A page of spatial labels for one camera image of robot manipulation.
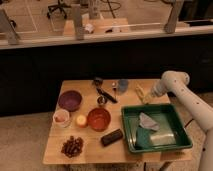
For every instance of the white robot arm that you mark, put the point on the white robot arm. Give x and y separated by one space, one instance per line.
176 82

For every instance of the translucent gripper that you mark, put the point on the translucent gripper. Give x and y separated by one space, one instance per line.
156 90

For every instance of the black handled utensil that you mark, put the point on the black handled utensil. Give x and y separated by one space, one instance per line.
105 94

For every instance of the green sponge block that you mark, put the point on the green sponge block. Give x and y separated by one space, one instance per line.
142 138

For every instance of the yellow round fruit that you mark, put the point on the yellow round fruit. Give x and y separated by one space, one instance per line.
81 121

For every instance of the bunch of brown grapes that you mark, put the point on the bunch of brown grapes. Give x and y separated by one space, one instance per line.
72 147

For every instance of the small dark round object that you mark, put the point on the small dark round object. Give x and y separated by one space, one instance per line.
97 81

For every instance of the dark brown rectangular block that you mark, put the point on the dark brown rectangular block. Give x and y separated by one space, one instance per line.
111 137

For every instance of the wooden background table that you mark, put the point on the wooden background table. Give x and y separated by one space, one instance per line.
101 26

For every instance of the blue cup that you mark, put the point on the blue cup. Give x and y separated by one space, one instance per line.
122 85

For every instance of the white crumpled paper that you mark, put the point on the white crumpled paper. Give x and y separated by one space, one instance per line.
89 28

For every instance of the black office chair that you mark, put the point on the black office chair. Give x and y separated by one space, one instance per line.
60 5

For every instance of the white cup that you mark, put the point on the white cup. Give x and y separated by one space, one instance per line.
61 118

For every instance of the metal spoon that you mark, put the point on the metal spoon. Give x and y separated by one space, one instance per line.
114 88

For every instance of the small metal cup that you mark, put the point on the small metal cup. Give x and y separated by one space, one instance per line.
101 101

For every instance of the purple bowl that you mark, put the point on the purple bowl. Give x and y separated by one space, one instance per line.
70 100

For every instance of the orange red bowl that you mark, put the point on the orange red bowl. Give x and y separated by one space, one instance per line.
99 119

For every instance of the green plastic tray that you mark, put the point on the green plastic tray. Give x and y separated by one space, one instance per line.
170 136

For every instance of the yellow banana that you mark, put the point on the yellow banana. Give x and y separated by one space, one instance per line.
145 98

